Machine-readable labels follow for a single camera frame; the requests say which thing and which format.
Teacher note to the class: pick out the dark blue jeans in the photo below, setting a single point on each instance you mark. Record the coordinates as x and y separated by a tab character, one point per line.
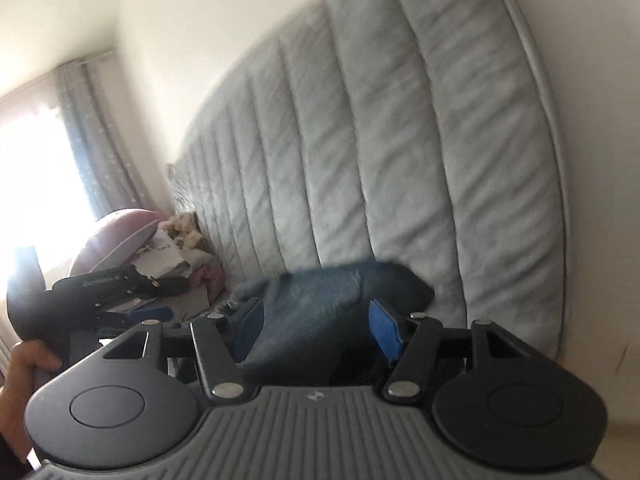
310	330

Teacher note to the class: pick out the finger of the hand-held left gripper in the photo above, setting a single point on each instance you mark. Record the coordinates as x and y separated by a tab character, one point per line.
150	315
120	285

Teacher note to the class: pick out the person's left hand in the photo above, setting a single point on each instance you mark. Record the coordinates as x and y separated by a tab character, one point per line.
15	385

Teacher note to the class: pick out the grey patterned curtain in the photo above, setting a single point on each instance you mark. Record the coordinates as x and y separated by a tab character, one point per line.
95	150

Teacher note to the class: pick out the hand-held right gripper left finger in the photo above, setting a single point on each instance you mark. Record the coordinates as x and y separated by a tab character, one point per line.
250	322

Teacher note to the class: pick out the grey quilted headboard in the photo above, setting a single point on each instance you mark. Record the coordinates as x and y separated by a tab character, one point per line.
375	135

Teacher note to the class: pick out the folded grey pink quilt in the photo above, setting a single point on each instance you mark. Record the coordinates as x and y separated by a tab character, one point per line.
205	280

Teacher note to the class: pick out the beige patterned cloth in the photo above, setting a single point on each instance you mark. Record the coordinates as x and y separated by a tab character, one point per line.
182	230

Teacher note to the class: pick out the maroon pillow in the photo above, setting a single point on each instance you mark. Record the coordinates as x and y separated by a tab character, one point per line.
107	240

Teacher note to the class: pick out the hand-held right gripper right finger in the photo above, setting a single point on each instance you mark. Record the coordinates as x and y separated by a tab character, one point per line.
385	330

